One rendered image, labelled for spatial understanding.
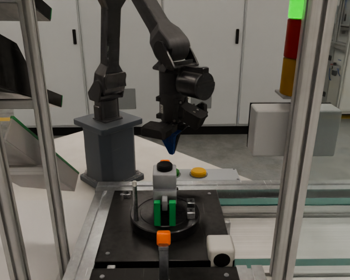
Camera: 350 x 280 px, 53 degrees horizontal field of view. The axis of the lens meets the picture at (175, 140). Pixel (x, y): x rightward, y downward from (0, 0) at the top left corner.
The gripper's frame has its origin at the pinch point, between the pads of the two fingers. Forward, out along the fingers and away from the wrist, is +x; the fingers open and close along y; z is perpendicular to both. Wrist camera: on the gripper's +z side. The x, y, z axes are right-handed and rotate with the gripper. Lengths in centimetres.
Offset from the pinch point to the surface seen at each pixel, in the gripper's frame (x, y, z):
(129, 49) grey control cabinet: 17, 228, -166
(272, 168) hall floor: 108, 217, -12
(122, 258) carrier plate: 9.5, -30.2, 6.1
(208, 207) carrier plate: 9.6, -8.8, 13.4
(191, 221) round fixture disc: 7.6, -17.8, 13.5
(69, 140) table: 21, 28, -61
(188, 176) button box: 10.8, 3.5, 2.9
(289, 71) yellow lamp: -22.9, -20.5, 28.2
